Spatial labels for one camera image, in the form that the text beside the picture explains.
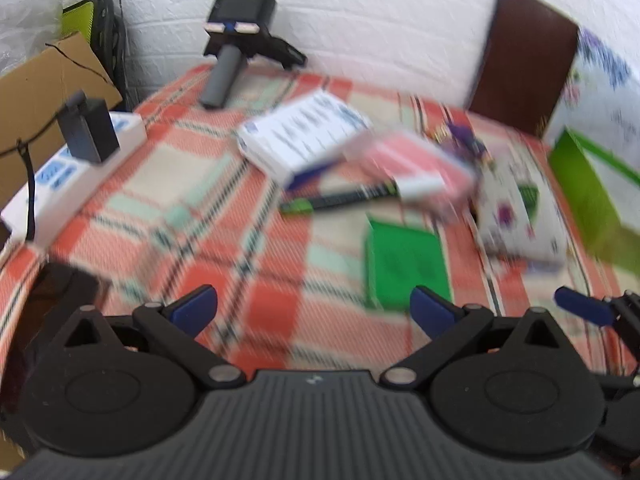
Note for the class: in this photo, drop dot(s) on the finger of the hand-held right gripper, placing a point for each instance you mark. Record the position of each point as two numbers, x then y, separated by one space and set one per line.
582 306

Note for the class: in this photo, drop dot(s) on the white floral pouch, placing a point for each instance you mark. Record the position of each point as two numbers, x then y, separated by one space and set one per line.
515 220

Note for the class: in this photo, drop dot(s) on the white and blue box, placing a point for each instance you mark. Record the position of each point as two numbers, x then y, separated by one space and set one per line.
300 130

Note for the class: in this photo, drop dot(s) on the brown chair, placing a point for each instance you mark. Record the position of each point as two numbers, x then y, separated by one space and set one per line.
525 60

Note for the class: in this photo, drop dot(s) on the pink box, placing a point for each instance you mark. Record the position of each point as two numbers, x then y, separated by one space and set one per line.
410 165

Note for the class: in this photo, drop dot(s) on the cardboard box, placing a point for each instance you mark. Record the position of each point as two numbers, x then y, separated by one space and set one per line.
45 90

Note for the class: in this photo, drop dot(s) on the green black mesh chair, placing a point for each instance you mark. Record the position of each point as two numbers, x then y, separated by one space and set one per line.
100 25

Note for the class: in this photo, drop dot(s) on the green and white box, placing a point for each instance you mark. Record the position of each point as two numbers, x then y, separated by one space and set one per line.
585 195

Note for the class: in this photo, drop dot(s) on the white power strip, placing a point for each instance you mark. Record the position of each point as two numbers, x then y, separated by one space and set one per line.
65 195

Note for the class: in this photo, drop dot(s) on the purple trinket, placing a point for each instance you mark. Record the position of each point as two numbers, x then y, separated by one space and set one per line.
467 140

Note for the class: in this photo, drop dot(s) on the clear plastic wrap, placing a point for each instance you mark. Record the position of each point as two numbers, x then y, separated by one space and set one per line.
25 0

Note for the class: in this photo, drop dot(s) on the white printed cloth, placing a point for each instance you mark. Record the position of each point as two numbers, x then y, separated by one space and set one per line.
610 95

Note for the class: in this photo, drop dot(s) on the plaid tablecloth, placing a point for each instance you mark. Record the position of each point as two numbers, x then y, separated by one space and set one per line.
165 175

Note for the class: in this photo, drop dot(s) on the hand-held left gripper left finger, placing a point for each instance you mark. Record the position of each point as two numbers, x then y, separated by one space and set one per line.
192 311

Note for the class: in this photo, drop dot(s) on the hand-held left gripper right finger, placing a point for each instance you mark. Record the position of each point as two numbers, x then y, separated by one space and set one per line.
431 311

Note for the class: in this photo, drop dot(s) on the green and black pen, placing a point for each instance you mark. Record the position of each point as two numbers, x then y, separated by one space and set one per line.
340 199

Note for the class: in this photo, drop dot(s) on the black power adapter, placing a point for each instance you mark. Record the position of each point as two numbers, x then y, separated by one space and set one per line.
87 130

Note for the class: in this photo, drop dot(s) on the green notebook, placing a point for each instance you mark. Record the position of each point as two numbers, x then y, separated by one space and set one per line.
405 260

